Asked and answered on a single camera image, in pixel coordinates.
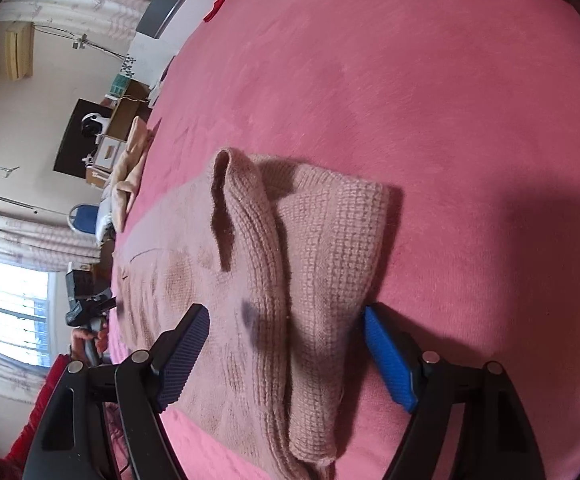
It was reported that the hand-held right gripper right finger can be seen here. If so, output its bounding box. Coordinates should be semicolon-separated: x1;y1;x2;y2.
362;303;548;480

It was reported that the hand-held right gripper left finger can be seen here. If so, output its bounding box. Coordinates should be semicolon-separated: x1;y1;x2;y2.
22;303;211;480

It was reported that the pale pink knit sweater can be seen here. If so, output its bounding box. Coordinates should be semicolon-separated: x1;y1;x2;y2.
112;147;391;480

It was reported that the person's left hand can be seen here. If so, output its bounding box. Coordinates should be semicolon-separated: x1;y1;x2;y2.
70;325;111;362

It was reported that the barred window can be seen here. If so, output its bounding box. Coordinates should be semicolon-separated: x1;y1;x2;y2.
0;260;53;368

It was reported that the blue chair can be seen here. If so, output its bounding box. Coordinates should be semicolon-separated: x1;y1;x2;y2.
66;202;102;236

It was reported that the cream garment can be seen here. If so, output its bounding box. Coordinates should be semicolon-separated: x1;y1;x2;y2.
101;116;155;233

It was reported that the black television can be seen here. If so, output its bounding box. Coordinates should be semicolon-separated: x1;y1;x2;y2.
52;99;116;178

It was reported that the white cardboard box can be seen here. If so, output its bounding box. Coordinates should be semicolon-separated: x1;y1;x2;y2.
92;137;123;168

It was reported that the brown cardboard box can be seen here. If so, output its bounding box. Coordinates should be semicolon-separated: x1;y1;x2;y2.
101;96;151;142

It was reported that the cream air conditioner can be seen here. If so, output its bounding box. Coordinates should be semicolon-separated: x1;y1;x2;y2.
4;21;36;81

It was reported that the pink bed blanket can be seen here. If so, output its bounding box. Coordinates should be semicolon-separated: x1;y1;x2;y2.
102;0;580;480

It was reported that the grey and white headboard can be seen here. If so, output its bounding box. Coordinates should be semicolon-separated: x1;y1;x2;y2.
136;0;198;40

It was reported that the white security camera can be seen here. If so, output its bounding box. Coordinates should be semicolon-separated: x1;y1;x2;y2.
80;112;107;138

